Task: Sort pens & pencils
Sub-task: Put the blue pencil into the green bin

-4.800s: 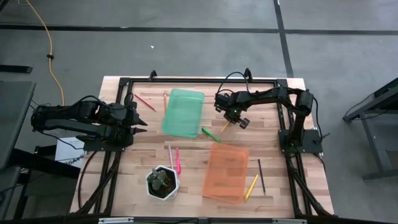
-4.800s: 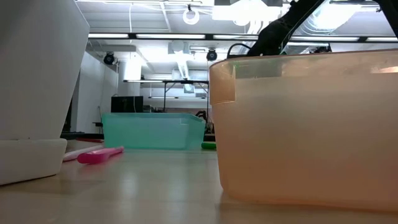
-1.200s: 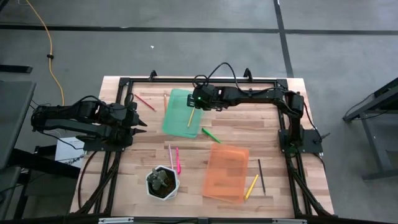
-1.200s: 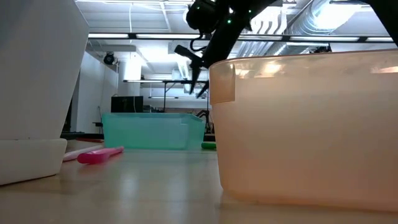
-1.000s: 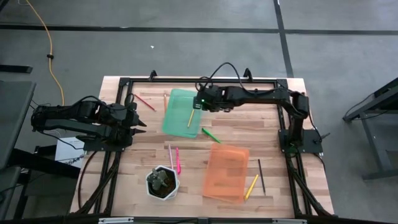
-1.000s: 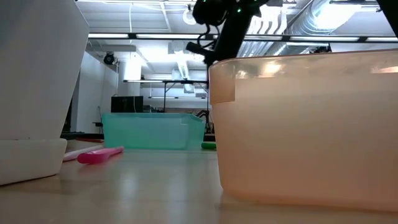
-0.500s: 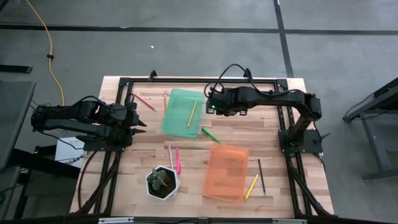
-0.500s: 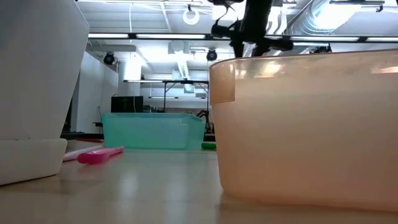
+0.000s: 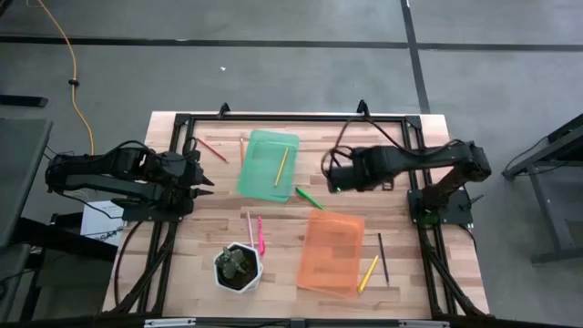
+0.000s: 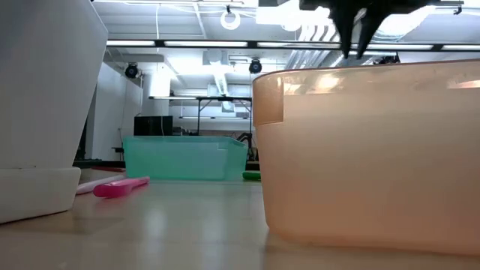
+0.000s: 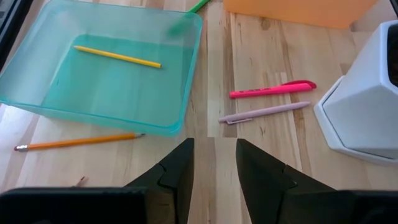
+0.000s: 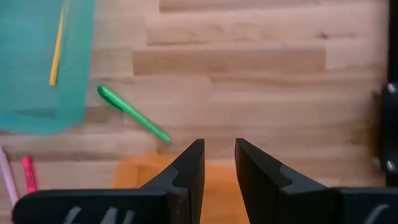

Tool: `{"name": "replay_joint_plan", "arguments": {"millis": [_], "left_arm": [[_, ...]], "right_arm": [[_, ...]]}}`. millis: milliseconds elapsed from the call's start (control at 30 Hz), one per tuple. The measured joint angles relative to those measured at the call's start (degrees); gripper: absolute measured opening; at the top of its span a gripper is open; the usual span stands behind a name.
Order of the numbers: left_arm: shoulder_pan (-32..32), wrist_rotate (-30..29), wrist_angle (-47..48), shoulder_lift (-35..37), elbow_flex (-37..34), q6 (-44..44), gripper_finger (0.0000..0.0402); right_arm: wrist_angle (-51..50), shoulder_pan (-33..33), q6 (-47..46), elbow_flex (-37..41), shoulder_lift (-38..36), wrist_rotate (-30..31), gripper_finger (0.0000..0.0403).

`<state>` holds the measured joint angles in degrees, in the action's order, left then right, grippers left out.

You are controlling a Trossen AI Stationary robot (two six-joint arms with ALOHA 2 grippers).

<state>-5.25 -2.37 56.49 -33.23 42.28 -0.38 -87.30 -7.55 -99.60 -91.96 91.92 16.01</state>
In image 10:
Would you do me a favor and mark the white hanging cord reel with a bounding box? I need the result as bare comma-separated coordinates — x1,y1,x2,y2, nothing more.
220,9,242,32

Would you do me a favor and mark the magenta pen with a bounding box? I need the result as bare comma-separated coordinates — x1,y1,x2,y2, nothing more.
92,175,152,200

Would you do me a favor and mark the white hexagonal planter pot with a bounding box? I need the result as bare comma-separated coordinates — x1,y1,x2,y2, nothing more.
0,0,110,225

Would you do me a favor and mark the white ventilation duct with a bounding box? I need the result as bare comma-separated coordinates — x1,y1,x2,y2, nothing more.
209,50,236,113

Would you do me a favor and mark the orange translucent plastic bin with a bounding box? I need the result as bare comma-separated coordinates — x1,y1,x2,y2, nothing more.
251,58,480,257

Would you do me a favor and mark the light pink pen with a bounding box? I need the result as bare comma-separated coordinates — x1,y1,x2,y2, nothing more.
75,173,127,196

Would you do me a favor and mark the long ceiling light strip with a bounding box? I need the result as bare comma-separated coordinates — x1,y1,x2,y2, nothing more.
106,39,480,53

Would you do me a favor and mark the teal translucent plastic bin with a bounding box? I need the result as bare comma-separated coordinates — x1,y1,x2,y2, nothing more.
121,135,250,182

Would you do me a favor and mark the green pen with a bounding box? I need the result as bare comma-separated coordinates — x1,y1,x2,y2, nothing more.
241,170,263,182

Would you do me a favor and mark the black aluminium table frame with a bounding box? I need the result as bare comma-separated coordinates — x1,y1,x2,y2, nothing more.
73,160,127,169

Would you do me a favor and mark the black cabinet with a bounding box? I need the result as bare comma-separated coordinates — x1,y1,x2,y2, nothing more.
133,115,174,137

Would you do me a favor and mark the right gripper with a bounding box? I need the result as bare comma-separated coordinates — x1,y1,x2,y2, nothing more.
298,0,429,60

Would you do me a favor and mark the black background table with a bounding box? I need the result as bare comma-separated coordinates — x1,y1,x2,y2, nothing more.
148,95,254,137

